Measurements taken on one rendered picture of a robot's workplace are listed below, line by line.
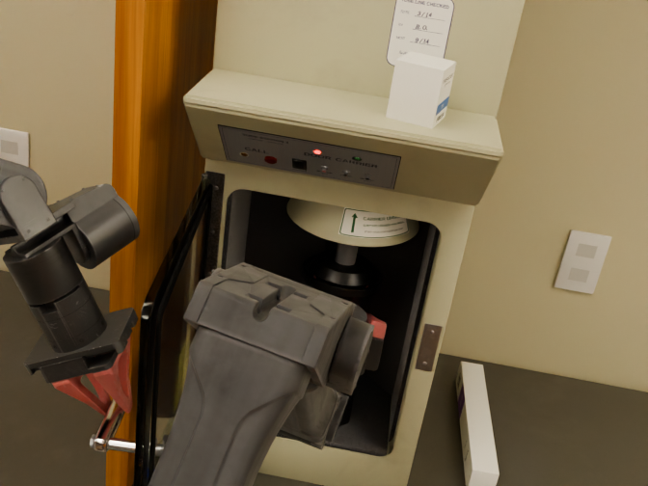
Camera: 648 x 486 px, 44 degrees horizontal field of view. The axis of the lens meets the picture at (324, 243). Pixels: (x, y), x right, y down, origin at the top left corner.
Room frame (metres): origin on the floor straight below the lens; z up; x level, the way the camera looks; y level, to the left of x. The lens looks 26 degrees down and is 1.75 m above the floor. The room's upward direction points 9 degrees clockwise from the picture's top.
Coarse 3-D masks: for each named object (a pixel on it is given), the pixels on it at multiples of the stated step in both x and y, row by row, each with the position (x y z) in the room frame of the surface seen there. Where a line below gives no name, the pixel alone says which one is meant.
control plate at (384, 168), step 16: (224, 128) 0.79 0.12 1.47; (240, 128) 0.78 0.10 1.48; (224, 144) 0.81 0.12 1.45; (240, 144) 0.81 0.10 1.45; (256, 144) 0.80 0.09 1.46; (272, 144) 0.80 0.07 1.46; (288, 144) 0.79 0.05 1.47; (304, 144) 0.78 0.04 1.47; (320, 144) 0.78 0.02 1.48; (240, 160) 0.84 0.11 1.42; (256, 160) 0.83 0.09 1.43; (288, 160) 0.82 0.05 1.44; (320, 160) 0.81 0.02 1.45; (336, 160) 0.80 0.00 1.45; (352, 160) 0.79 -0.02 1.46; (368, 160) 0.79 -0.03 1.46; (384, 160) 0.78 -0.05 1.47; (336, 176) 0.83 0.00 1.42; (352, 176) 0.82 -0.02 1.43; (384, 176) 0.81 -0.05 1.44
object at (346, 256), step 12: (324, 252) 0.97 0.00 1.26; (336, 252) 0.95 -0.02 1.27; (348, 252) 0.94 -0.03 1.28; (312, 264) 0.94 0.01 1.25; (324, 264) 0.93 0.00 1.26; (336, 264) 0.93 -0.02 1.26; (348, 264) 0.94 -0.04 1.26; (360, 264) 0.95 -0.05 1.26; (324, 276) 0.91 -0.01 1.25; (336, 276) 0.91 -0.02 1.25; (348, 276) 0.91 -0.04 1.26; (360, 276) 0.92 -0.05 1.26; (372, 276) 0.93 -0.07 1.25
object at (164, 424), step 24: (192, 216) 0.74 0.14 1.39; (168, 264) 0.63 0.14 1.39; (192, 264) 0.77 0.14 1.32; (192, 288) 0.78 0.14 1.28; (144, 312) 0.56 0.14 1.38; (168, 312) 0.64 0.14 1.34; (144, 336) 0.56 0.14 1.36; (168, 336) 0.65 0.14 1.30; (192, 336) 0.81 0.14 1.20; (144, 360) 0.56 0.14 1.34; (168, 360) 0.65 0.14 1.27; (144, 384) 0.56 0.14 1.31; (168, 384) 0.66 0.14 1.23; (144, 408) 0.56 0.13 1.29; (168, 408) 0.67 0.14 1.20; (144, 432) 0.56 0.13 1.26; (168, 432) 0.68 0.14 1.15
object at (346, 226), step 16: (288, 208) 0.95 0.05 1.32; (304, 208) 0.92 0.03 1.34; (320, 208) 0.91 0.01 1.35; (336, 208) 0.90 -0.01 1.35; (352, 208) 0.90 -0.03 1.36; (304, 224) 0.91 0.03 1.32; (320, 224) 0.90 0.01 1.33; (336, 224) 0.89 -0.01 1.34; (352, 224) 0.89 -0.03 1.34; (368, 224) 0.89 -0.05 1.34; (384, 224) 0.90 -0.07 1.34; (400, 224) 0.91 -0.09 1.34; (416, 224) 0.95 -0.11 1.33; (336, 240) 0.88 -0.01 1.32; (352, 240) 0.88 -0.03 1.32; (368, 240) 0.88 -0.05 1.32; (384, 240) 0.89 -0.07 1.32; (400, 240) 0.91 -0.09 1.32
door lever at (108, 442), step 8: (112, 400) 0.66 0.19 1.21; (112, 408) 0.64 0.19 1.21; (120, 408) 0.65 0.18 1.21; (104, 416) 0.63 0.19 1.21; (112, 416) 0.63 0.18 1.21; (120, 416) 0.64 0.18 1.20; (104, 424) 0.62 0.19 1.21; (112, 424) 0.62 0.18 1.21; (104, 432) 0.61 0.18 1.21; (112, 432) 0.61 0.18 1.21; (96, 440) 0.60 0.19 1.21; (104, 440) 0.60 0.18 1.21; (112, 440) 0.60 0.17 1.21; (120, 440) 0.60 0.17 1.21; (128, 440) 0.60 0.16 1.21; (96, 448) 0.59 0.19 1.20; (104, 448) 0.59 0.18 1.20; (112, 448) 0.60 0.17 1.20; (120, 448) 0.60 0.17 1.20; (128, 448) 0.60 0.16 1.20
